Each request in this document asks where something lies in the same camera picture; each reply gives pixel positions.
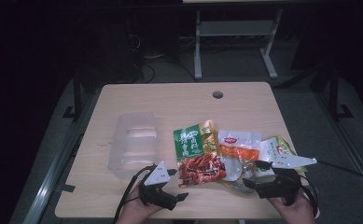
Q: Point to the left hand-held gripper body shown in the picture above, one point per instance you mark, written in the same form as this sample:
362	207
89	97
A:
157	177

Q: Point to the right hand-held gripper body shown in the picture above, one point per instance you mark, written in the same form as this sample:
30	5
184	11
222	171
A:
286	186

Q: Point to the white and green snack packet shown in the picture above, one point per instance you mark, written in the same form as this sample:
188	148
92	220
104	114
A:
271	151

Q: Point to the white and orange snack packet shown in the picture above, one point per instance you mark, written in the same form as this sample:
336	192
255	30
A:
240	149

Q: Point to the green and red snack packet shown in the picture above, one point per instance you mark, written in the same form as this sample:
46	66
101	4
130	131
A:
194	149

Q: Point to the clear plastic container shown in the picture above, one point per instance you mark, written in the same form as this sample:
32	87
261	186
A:
134	146

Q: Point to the person's right hand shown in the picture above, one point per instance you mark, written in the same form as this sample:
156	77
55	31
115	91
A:
297	214

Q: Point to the person's left hand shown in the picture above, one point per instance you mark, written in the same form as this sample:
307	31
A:
135	211

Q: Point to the black tape strip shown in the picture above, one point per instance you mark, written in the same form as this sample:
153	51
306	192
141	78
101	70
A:
67	188

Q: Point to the black metal stand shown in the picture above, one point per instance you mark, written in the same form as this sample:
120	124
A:
77	93
334	93

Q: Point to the aluminium floor rail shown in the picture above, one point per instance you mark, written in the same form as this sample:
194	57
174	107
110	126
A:
50	180
356	155

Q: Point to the white metal table frame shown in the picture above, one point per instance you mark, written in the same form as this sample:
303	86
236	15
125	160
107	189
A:
235	28

